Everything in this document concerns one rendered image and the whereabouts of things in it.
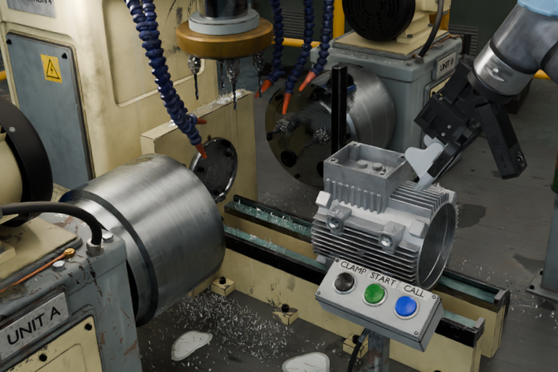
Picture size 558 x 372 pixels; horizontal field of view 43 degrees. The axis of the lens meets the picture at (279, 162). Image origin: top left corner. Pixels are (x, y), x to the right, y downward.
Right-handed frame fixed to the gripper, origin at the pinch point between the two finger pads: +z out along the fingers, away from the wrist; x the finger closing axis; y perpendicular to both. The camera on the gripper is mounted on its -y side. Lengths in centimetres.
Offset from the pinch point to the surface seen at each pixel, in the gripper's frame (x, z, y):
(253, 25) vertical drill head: -6.7, 4.5, 42.8
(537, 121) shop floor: -311, 137, 3
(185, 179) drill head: 17.8, 19.5, 29.5
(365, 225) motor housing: 2.0, 13.9, 3.5
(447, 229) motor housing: -13.5, 15.1, -6.4
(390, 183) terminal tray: -3.1, 7.8, 5.2
